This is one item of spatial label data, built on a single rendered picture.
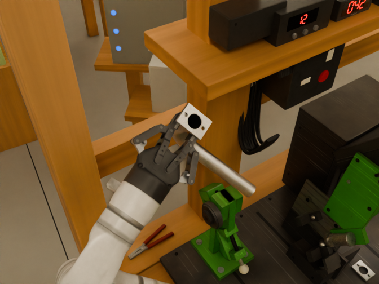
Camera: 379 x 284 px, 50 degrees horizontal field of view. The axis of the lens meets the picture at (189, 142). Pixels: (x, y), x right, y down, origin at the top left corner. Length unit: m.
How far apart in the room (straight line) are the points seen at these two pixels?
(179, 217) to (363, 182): 0.59
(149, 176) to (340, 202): 0.64
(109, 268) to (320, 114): 0.79
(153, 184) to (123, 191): 0.05
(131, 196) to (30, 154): 2.35
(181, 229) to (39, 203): 1.47
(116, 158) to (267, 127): 2.07
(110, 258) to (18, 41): 0.37
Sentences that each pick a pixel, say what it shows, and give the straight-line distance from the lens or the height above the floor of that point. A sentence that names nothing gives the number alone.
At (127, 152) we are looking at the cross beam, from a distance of 1.08.
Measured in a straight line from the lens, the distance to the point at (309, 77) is 1.04.
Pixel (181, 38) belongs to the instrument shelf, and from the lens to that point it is 0.92.
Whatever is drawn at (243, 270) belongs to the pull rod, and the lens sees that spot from 1.20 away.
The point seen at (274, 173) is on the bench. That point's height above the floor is 0.88.
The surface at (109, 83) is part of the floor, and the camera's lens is 3.46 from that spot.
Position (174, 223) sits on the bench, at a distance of 1.36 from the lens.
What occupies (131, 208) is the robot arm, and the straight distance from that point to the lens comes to 0.66.
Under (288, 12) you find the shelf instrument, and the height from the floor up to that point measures 1.61.
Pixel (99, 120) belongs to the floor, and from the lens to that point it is 3.10.
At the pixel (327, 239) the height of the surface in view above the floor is 1.05.
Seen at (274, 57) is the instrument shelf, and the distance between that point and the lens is 0.88.
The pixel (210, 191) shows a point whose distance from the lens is 1.10.
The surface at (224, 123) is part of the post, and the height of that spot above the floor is 1.28.
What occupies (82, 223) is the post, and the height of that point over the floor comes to 1.17.
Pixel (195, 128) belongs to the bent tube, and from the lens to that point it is 0.72.
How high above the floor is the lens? 2.01
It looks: 44 degrees down
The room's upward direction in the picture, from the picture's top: straight up
